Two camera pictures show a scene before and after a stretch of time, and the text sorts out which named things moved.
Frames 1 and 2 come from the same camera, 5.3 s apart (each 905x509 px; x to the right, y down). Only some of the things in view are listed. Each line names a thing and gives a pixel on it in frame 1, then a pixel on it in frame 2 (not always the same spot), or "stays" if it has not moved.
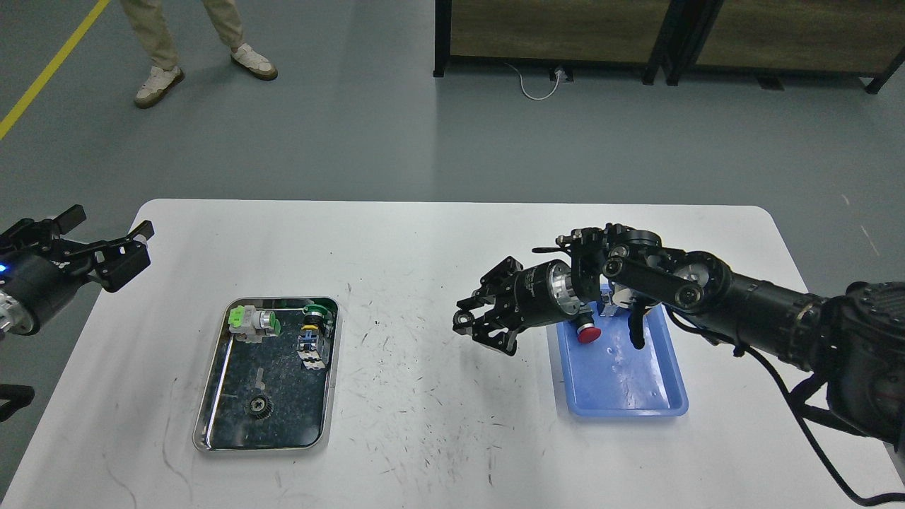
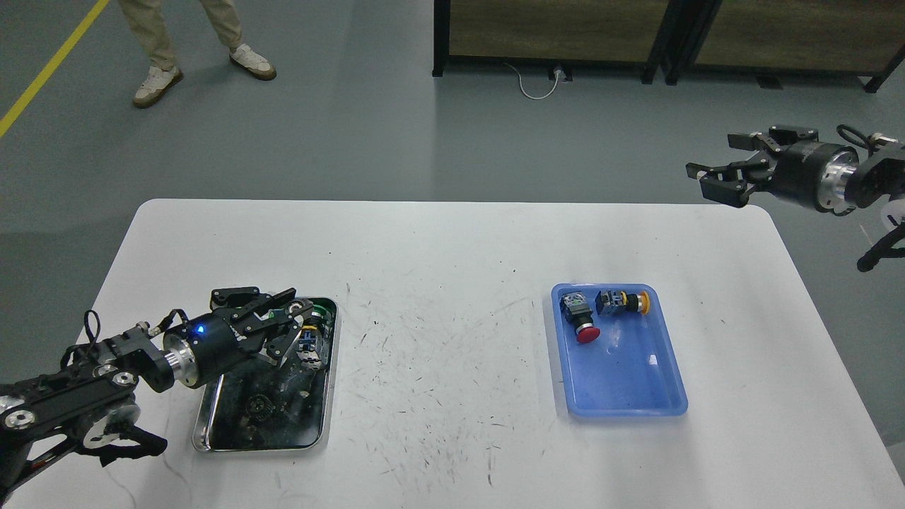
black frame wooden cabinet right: x=770 y=37 stays
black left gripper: x=32 y=284 to x=209 y=348
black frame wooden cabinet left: x=628 y=32 stays
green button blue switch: x=314 y=333 stays
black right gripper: x=541 y=295 to x=808 y=172
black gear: x=261 y=406 stays
